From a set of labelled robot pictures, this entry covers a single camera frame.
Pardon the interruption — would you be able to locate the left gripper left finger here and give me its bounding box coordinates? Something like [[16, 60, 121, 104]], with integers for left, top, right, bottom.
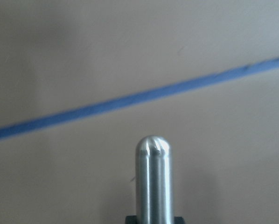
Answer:
[[125, 215, 137, 224]]

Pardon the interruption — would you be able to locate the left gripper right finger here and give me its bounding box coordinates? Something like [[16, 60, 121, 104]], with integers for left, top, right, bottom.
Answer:
[[174, 217, 185, 224]]

